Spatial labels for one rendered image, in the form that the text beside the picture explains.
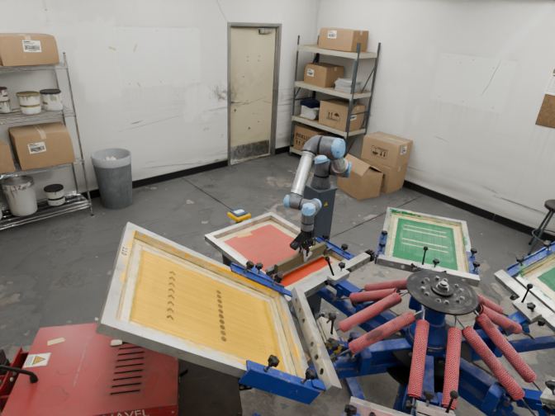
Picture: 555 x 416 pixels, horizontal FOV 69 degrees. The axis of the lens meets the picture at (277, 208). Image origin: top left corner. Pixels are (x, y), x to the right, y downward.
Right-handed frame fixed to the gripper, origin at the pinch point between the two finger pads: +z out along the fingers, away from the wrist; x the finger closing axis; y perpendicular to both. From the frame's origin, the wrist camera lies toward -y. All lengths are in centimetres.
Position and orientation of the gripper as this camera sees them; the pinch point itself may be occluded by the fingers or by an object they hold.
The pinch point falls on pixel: (301, 258)
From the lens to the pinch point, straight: 243.0
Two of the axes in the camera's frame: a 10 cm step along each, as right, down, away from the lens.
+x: -6.6, -3.7, 6.5
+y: 7.5, -2.6, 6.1
